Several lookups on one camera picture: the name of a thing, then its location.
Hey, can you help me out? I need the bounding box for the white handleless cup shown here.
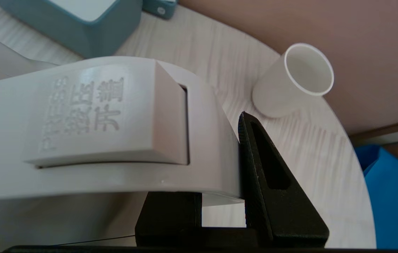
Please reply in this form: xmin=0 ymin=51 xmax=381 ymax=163
xmin=252 ymin=43 xmax=335 ymax=118

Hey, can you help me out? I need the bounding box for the white electric kettle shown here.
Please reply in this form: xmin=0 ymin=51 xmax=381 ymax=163
xmin=0 ymin=26 xmax=246 ymax=253

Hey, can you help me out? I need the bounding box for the small teal box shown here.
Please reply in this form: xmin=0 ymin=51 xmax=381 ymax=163
xmin=142 ymin=0 xmax=178 ymax=20

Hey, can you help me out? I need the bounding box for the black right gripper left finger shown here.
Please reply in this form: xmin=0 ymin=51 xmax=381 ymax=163
xmin=135 ymin=192 xmax=203 ymax=246

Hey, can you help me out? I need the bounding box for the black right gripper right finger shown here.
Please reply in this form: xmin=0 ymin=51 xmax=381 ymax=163
xmin=238 ymin=111 xmax=329 ymax=246

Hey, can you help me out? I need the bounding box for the teal tissue box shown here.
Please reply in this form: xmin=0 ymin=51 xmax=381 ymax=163
xmin=0 ymin=0 xmax=143 ymax=58

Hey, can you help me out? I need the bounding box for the blue cloth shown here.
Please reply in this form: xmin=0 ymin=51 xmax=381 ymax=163
xmin=354 ymin=144 xmax=398 ymax=250

